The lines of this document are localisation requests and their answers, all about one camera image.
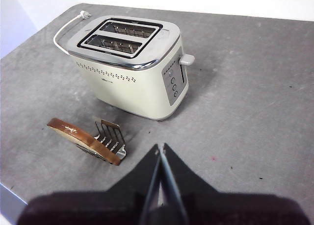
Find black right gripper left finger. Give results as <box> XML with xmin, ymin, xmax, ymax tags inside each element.
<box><xmin>17</xmin><ymin>143</ymin><xmax>162</xmax><ymax>225</ymax></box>

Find white power cable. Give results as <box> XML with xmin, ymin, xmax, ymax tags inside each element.
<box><xmin>53</xmin><ymin>10</ymin><xmax>92</xmax><ymax>56</ymax></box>

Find grey toaster lever knob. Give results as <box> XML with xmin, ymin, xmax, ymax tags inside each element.
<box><xmin>180</xmin><ymin>53</ymin><xmax>196</xmax><ymax>66</ymax></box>

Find steel toast rack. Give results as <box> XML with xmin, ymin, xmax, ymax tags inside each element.
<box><xmin>76</xmin><ymin>119</ymin><xmax>128</xmax><ymax>162</ymax></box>

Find cream two-slot toaster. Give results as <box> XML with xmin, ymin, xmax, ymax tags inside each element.
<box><xmin>68</xmin><ymin>15</ymin><xmax>189</xmax><ymax>121</ymax></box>

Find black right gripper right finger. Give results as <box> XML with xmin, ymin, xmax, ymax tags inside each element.
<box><xmin>162</xmin><ymin>143</ymin><xmax>313</xmax><ymax>225</ymax></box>

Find brown seeded bread slice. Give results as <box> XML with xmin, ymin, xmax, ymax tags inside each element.
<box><xmin>47</xmin><ymin>118</ymin><xmax>122</xmax><ymax>166</ymax></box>

